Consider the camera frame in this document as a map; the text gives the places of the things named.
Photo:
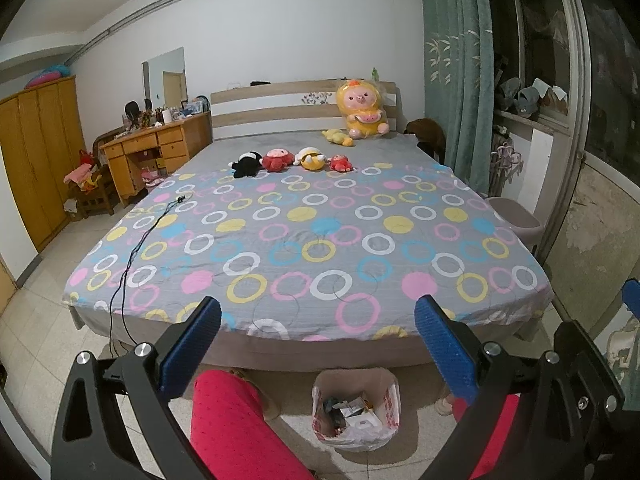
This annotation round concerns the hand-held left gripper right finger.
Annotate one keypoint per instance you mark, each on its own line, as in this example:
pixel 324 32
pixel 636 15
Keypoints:
pixel 445 350

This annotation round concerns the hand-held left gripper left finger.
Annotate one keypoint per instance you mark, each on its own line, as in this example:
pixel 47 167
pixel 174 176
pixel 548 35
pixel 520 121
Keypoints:
pixel 192 347

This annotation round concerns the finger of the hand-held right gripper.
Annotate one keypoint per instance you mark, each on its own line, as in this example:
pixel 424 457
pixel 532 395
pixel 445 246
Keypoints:
pixel 632 296

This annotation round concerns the person's right shoe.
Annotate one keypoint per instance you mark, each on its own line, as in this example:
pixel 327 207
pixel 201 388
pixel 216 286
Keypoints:
pixel 444 405

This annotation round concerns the person's left leg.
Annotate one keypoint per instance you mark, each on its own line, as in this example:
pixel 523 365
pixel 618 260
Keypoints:
pixel 240 430

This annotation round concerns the bed with circle-patterned sheet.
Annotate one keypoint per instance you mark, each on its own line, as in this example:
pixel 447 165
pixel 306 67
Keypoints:
pixel 350 250

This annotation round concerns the grey plastic bin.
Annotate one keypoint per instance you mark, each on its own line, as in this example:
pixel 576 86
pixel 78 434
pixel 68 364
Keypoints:
pixel 515 215

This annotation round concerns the white panel board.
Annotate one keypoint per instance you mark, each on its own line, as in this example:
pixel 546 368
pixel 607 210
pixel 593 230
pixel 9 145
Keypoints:
pixel 544 170

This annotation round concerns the pink white box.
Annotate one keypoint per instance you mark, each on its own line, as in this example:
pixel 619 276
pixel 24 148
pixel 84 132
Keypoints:
pixel 152 176

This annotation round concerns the wooden chair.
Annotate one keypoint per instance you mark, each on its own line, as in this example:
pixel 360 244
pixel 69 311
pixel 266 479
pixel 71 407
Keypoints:
pixel 97 195

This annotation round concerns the black white plush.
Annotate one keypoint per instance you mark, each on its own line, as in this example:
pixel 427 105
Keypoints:
pixel 246 165

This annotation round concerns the bunch of pink hangers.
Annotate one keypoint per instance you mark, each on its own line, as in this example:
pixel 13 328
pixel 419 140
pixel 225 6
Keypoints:
pixel 505 152

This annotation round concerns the red round plush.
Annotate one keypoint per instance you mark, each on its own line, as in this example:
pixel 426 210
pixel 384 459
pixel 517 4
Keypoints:
pixel 276 161

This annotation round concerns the brown cardboard piece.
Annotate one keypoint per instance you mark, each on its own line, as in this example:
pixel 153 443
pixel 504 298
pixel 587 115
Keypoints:
pixel 557 105

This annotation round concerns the pink cloth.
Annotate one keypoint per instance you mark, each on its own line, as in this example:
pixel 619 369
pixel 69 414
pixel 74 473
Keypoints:
pixel 77 175

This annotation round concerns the wooden desk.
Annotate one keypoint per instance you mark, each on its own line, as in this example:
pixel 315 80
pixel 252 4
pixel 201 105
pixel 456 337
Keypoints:
pixel 170 137

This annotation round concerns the small red plush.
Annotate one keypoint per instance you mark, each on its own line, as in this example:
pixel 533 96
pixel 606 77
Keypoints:
pixel 340 164

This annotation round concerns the grey slipper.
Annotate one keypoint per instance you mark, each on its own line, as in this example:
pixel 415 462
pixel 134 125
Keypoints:
pixel 509 91
pixel 527 102

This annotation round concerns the yellow white plush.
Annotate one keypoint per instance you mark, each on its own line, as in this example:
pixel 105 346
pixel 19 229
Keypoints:
pixel 311 160

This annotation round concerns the white paper sheet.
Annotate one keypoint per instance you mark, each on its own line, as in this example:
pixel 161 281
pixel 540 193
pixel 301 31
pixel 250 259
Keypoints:
pixel 547 87

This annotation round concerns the small yellow green plush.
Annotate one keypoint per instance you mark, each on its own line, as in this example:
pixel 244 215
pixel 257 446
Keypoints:
pixel 337 137

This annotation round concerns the yellow wooden wardrobe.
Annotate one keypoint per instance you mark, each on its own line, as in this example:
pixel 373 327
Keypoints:
pixel 40 160

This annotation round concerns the striped wooden headboard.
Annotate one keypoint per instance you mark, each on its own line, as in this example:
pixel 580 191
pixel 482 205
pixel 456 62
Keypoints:
pixel 260 115

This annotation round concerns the black round desk item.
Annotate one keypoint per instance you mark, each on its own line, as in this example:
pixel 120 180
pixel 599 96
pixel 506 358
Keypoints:
pixel 132 110

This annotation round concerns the large yellow pig plush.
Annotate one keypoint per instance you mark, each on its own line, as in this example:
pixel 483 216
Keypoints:
pixel 360 110

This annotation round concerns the green curtain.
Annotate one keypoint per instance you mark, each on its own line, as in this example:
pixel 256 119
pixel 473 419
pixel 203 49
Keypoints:
pixel 455 85

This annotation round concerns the small black cloth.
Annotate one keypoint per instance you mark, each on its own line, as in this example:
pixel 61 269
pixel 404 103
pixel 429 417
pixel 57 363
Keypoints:
pixel 260 83

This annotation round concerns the green bottle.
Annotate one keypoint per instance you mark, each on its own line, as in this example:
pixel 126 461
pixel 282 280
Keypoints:
pixel 375 75

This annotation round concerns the pink blue bundle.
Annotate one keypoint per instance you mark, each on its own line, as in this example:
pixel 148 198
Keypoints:
pixel 47 76

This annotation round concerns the wall poster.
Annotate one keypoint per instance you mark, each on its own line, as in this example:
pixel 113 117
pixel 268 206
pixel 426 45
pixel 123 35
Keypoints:
pixel 625 350

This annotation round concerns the blue picture frame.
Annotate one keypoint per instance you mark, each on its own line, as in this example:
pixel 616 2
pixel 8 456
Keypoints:
pixel 192 107

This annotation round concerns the white window frame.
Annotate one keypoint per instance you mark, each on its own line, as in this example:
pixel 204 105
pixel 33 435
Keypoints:
pixel 575 60

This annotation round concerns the wall mirror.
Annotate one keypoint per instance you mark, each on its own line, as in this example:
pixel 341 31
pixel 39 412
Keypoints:
pixel 162 65

